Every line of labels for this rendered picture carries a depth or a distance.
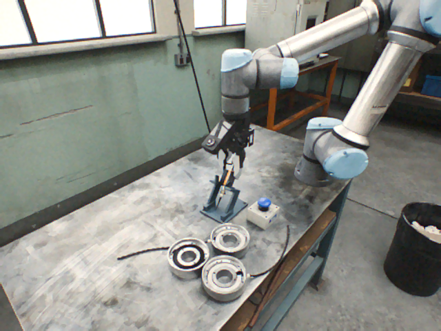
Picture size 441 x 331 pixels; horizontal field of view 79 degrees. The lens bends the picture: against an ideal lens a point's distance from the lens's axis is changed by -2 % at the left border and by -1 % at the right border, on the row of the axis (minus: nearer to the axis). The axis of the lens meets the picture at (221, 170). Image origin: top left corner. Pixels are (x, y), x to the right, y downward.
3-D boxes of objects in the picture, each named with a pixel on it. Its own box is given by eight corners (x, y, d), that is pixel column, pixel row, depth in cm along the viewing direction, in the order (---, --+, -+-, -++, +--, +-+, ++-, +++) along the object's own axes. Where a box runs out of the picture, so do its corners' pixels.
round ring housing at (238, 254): (249, 234, 79) (249, 223, 77) (249, 263, 70) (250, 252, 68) (212, 232, 80) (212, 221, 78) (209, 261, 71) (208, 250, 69)
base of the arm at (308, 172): (305, 161, 114) (309, 140, 109) (340, 174, 106) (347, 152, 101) (286, 176, 105) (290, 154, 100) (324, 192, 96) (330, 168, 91)
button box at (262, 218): (265, 230, 80) (267, 218, 78) (246, 219, 84) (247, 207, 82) (280, 216, 85) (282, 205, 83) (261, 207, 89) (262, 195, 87)
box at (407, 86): (417, 94, 311) (431, 60, 291) (371, 87, 336) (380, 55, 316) (421, 87, 338) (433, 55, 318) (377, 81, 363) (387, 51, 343)
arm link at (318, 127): (328, 145, 106) (335, 112, 98) (344, 163, 94) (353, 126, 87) (298, 146, 105) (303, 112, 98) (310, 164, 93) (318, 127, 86)
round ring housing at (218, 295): (204, 307, 60) (204, 296, 58) (200, 268, 69) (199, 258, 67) (251, 300, 62) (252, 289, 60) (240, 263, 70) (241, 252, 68)
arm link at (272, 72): (289, 52, 75) (249, 52, 74) (302, 60, 65) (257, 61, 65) (285, 81, 79) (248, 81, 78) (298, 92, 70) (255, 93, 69)
